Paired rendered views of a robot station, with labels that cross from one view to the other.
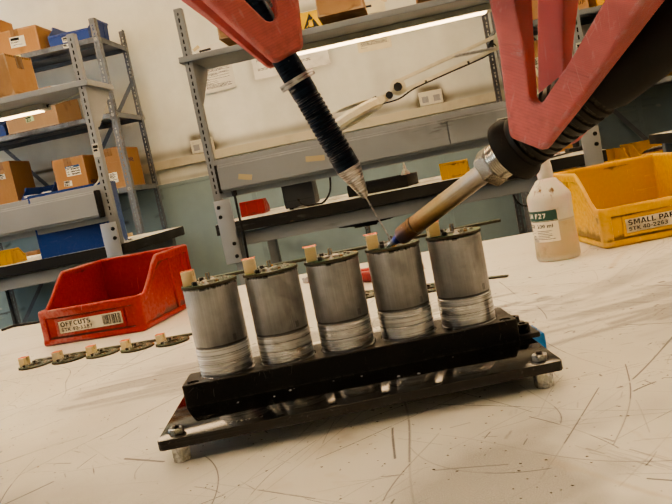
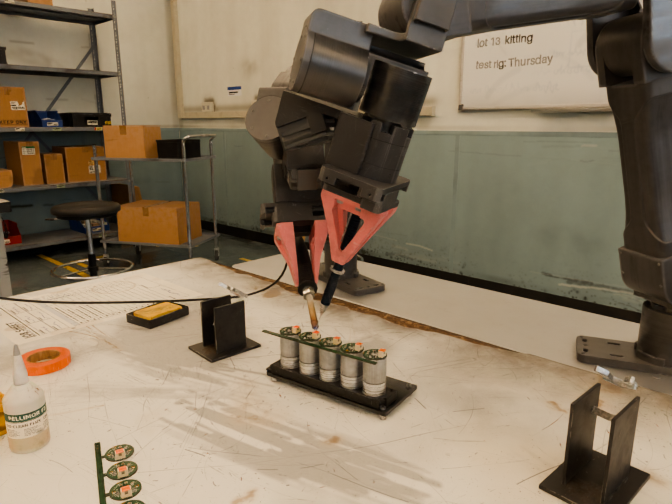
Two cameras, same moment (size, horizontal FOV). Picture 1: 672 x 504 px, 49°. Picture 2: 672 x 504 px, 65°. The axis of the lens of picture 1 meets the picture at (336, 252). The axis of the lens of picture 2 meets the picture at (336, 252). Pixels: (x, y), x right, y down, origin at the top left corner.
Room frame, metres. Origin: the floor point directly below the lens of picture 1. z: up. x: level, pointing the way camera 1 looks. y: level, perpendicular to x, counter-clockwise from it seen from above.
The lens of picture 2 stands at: (0.77, 0.32, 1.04)
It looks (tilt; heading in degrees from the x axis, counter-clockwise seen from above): 14 degrees down; 215
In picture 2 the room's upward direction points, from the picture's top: straight up
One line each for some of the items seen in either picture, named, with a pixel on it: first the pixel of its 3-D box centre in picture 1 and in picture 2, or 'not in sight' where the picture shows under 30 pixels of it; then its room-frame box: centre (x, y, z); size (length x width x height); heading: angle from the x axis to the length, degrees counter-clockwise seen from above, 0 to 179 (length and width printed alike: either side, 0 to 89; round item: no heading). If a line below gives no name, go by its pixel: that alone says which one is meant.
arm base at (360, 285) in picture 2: not in sight; (340, 259); (-0.04, -0.24, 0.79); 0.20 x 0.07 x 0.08; 68
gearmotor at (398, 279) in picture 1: (401, 297); (310, 356); (0.33, -0.03, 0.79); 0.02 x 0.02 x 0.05
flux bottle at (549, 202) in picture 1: (548, 194); (23, 395); (0.57, -0.17, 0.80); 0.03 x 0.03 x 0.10
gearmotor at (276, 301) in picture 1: (280, 321); (351, 369); (0.33, 0.03, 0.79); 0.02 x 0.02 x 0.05
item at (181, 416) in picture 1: (357, 388); (339, 382); (0.31, 0.00, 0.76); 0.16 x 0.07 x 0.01; 91
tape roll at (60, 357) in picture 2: not in sight; (44, 360); (0.48, -0.33, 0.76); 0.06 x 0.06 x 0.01
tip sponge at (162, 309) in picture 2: not in sight; (158, 313); (0.29, -0.35, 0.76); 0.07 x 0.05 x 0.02; 3
